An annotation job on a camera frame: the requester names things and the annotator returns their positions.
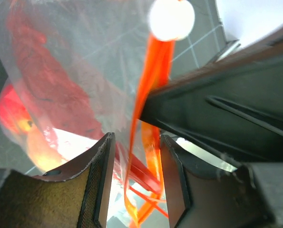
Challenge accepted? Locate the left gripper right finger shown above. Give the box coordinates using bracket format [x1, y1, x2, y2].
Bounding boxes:
[161, 135, 283, 228]

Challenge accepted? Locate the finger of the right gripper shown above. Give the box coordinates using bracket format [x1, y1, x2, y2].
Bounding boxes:
[140, 26, 283, 164]

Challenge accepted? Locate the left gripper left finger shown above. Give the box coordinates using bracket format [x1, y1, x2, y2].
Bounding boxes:
[0, 133, 116, 228]

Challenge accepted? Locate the red toy lobster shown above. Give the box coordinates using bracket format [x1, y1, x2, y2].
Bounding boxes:
[6, 1, 104, 140]

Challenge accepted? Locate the red toy apple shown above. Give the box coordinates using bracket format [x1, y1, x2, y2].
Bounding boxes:
[0, 84, 33, 135]

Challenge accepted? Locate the orange zip top bag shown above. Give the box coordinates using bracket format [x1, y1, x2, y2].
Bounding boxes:
[0, 0, 195, 228]

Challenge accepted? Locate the toy peach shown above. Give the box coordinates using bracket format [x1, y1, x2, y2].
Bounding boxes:
[26, 128, 68, 173]

